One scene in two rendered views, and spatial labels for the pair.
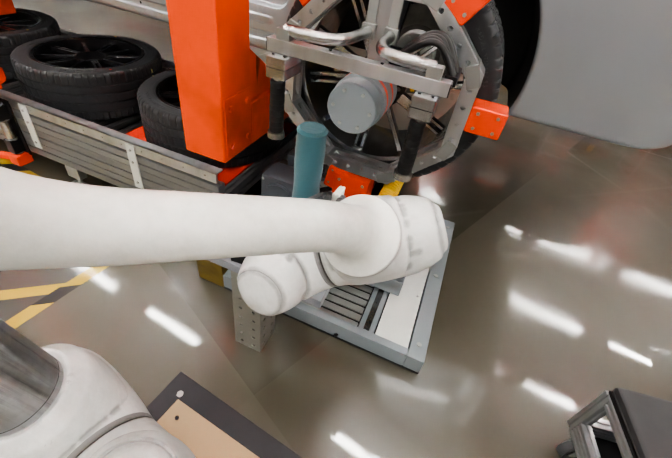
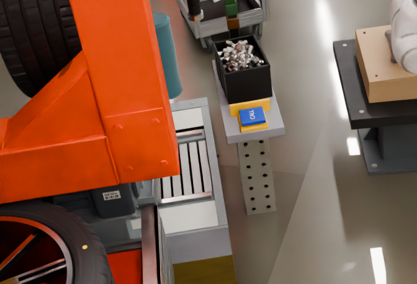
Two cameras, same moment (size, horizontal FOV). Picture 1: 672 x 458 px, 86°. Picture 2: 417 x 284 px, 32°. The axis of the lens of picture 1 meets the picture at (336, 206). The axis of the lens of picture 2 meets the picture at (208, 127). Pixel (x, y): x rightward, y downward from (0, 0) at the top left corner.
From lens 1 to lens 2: 242 cm
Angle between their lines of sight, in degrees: 79
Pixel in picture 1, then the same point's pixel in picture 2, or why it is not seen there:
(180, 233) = not seen: outside the picture
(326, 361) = not seen: hidden behind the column
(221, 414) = (352, 92)
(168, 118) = (106, 268)
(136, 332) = (334, 274)
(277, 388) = (288, 167)
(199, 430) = (372, 66)
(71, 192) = not seen: outside the picture
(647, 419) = not seen: outside the picture
